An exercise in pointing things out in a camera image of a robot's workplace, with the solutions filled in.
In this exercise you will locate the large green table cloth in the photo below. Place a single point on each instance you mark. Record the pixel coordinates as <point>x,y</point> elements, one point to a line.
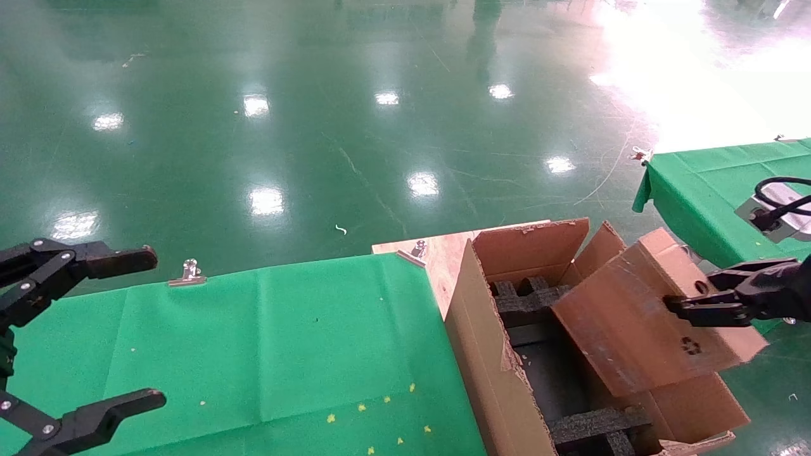
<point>253,342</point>

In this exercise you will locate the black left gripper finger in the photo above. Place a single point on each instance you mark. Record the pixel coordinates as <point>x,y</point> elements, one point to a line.
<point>76,259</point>
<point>95,421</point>

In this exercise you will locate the green cloth on side table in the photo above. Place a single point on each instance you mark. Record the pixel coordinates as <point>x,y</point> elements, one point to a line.
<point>697,190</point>

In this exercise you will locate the large open cardboard carton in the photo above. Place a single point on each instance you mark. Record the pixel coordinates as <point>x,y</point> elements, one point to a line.
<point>494,354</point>

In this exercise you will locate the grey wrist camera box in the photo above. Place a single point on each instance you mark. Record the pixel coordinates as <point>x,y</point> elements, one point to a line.
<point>785,218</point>

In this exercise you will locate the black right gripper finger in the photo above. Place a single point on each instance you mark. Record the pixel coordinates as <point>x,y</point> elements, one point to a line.
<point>754,277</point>
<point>722,309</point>

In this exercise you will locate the black foam insert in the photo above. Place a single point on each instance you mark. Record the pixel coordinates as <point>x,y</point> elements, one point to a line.
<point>595,427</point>
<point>526,304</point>

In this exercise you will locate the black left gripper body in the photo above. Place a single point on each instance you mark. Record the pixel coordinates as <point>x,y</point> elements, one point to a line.
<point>5,354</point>

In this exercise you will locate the small brown cardboard box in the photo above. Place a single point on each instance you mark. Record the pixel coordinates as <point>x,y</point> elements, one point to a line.
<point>633,329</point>

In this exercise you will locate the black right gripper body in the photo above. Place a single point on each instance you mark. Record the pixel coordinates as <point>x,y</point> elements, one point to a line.
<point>801,291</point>

